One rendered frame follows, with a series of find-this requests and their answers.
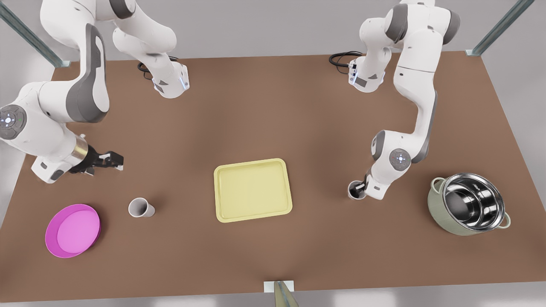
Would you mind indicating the silver frame post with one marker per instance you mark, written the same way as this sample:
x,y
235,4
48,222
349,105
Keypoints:
x,y
282,294
499,27
30,36

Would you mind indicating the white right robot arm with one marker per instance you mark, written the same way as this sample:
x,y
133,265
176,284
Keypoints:
x,y
51,98

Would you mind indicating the magenta round plate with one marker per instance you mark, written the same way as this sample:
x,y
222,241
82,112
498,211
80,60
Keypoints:
x,y
72,230

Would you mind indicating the white IKEA cup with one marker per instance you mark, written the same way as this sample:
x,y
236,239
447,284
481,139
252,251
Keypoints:
x,y
140,207
354,190

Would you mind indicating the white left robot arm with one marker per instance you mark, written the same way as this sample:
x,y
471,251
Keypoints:
x,y
420,64

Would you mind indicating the green pot with steel inside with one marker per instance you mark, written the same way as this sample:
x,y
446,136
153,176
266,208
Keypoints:
x,y
469,204

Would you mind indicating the pale yellow rectangular tray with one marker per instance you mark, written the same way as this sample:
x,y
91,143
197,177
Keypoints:
x,y
252,190

